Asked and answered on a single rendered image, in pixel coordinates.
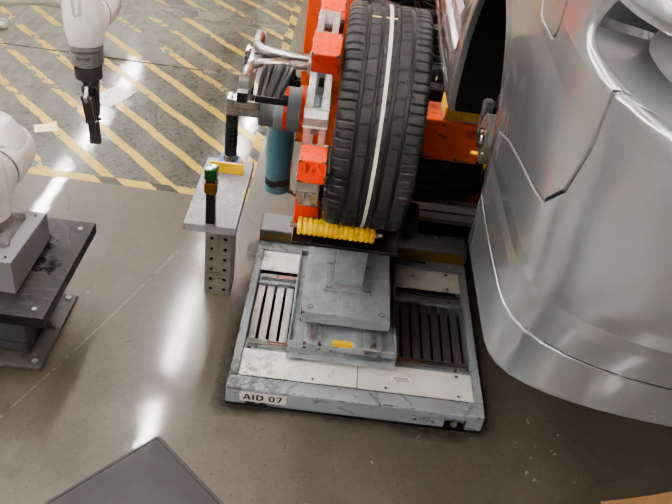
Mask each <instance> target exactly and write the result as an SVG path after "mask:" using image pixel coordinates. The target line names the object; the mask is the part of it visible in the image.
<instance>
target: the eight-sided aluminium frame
mask: <svg viewBox="0 0 672 504"><path fill-rule="evenodd" d="M341 17H342V15H341V12H336V11H329V10H320V12H319V17H318V26H317V31H319V32H324V31H325V28H332V33H334V34H339V28H340V25H341ZM317 74H318V73H317V72H310V80H309V88H308V95H307V103H306V106H305V109H304V118H303V126H302V127H303V137H302V144H308V145H312V141H313V134H310V130H311V129H317V130H319V135H318V144H317V146H323V147H324V146H325V138H326V131H327V127H328V119H329V111H330V109H329V102H330V94H331V91H332V83H333V75H332V74H326V80H325V87H324V95H323V103H322V108H320V107H313V105H314V97H315V89H316V82H317ZM319 191H320V185H318V184H310V183H302V182H297V186H296V192H297V202H296V204H297V205H301V206H309V207H317V206H318V200H319Z"/></svg>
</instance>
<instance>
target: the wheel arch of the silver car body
mask: <svg viewBox="0 0 672 504"><path fill-rule="evenodd" d="M505 40H506V0H476V1H475V4H474V6H473V9H472V12H471V15H470V18H469V21H468V24H467V27H466V30H465V34H464V37H463V41H462V44H461V48H460V52H459V56H458V60H457V64H456V68H455V72H454V76H453V81H452V85H451V90H450V95H449V100H448V110H452V111H460V112H468V113H475V114H480V113H481V110H482V103H483V100H484V99H486V98H491V99H493V101H497V98H498V96H499V94H500V90H501V82H502V74H503V64H504V54H505ZM499 97H500V96H499Z"/></svg>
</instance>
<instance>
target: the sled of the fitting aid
mask: <svg viewBox="0 0 672 504"><path fill-rule="evenodd" d="M308 252H309V250H302V249H301V253H300V259H299V266H298V273H297V279H296V286H295V293H294V300H293V306H292V313H291V320H290V326H289V333H288V340H287V349H286V357H290V358H298V359H306V360H314V361H323V362H331V363H339V364H347V365H355V366H363V367H372V368H380V369H388V370H394V365H395V361H396V357H397V322H396V269H395V261H390V319H391V323H390V327H389V331H388V332H385V331H377V330H369V329H361V328H353V327H345V326H337V325H329V324H320V323H312V322H304V321H300V311H301V304H302V297H303V289H304V282H305V274H306V267H307V259H308Z"/></svg>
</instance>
